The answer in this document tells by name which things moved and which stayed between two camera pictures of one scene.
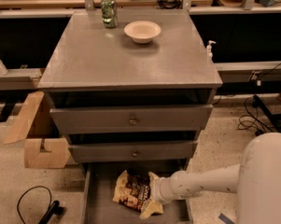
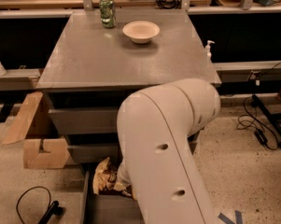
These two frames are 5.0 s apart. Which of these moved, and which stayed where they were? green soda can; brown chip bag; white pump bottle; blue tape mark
Moved: brown chip bag
Stayed: white pump bottle; blue tape mark; green soda can
